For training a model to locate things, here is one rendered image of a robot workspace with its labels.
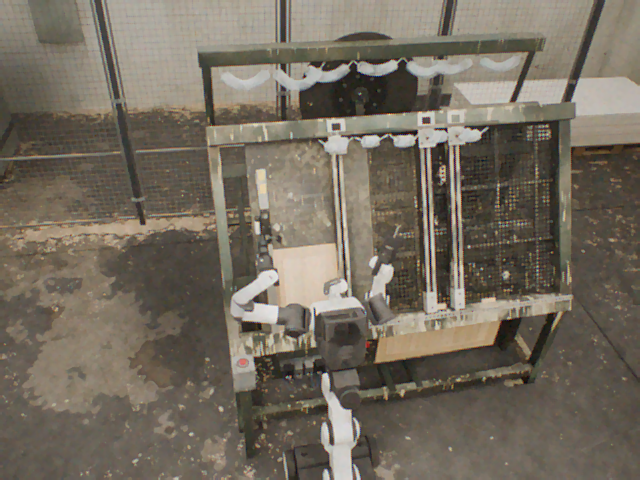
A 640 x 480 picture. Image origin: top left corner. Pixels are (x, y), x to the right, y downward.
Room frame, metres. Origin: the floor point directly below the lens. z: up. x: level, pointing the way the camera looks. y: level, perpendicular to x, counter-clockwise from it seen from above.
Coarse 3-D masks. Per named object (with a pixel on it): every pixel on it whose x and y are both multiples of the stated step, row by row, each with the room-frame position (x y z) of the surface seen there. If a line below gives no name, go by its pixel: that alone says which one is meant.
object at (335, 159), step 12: (336, 120) 2.78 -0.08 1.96; (336, 156) 2.75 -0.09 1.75; (336, 168) 2.70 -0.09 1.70; (336, 180) 2.65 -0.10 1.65; (336, 192) 2.62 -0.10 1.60; (336, 204) 2.58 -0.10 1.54; (336, 216) 2.55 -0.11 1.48; (336, 228) 2.52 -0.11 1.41; (336, 240) 2.51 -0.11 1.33; (336, 252) 2.48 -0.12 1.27; (348, 252) 2.45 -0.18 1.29; (348, 264) 2.42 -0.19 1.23; (348, 276) 2.38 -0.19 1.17; (348, 288) 2.35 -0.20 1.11
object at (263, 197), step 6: (258, 174) 2.61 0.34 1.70; (264, 174) 2.62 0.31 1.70; (258, 180) 2.59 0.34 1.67; (264, 180) 2.60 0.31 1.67; (258, 186) 2.57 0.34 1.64; (258, 192) 2.57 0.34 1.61; (264, 198) 2.55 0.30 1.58; (264, 204) 2.53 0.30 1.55; (270, 246) 2.41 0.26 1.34; (270, 252) 2.40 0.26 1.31; (270, 288) 2.29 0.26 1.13; (270, 294) 2.27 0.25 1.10; (276, 294) 2.28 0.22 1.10; (270, 300) 2.25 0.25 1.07; (276, 300) 2.26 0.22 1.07; (270, 324) 2.21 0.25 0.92; (276, 324) 2.19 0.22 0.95; (276, 330) 2.17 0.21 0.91
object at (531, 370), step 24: (504, 336) 2.71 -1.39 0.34; (552, 336) 2.57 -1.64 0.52; (264, 360) 2.34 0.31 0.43; (528, 360) 2.63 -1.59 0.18; (408, 384) 2.38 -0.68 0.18; (432, 384) 2.39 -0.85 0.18; (456, 384) 2.42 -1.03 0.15; (240, 408) 2.06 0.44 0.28; (264, 408) 2.13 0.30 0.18; (288, 408) 2.14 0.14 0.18; (312, 408) 2.17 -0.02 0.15; (240, 432) 2.05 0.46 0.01
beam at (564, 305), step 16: (480, 304) 2.47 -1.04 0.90; (496, 304) 2.48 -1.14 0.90; (544, 304) 2.53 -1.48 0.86; (560, 304) 2.55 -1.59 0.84; (432, 320) 2.35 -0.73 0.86; (448, 320) 2.37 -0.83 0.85; (464, 320) 2.39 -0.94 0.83; (480, 320) 2.41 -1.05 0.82; (496, 320) 2.42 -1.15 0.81; (240, 336) 2.14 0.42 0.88; (256, 336) 2.13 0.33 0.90; (272, 336) 2.14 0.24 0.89; (288, 336) 2.16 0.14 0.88; (304, 336) 2.17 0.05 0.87; (368, 336) 2.23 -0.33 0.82; (384, 336) 2.25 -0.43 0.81; (240, 352) 2.06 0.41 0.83; (256, 352) 2.07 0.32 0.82; (272, 352) 2.09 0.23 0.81
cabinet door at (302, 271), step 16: (288, 256) 2.42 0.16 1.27; (304, 256) 2.44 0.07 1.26; (320, 256) 2.46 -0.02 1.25; (288, 272) 2.37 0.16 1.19; (304, 272) 2.39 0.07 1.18; (320, 272) 2.41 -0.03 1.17; (336, 272) 2.42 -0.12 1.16; (288, 288) 2.33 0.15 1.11; (304, 288) 2.34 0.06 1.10; (320, 288) 2.36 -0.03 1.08; (304, 304) 2.29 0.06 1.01
